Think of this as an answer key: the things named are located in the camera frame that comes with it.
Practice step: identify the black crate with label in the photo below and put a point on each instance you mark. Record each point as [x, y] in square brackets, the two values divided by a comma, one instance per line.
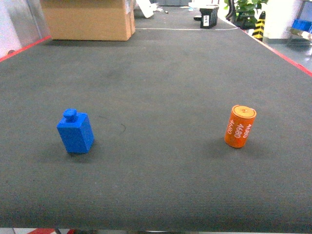
[208, 18]

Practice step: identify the orange cylinder cap 4680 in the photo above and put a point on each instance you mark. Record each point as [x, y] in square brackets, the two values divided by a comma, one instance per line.
[239, 126]

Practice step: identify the blue bottle-shaped block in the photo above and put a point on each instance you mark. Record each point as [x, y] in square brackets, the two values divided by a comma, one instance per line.
[76, 132]

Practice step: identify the dark grey conveyor belt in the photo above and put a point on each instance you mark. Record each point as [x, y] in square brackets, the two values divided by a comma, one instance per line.
[159, 105]

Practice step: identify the large cardboard box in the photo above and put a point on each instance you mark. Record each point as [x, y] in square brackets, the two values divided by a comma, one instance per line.
[104, 20]

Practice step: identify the green potted plant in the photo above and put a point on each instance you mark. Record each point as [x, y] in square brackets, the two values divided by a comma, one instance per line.
[241, 13]

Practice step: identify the yellow black traffic cone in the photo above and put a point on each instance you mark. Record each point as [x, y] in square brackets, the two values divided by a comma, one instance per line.
[259, 27]

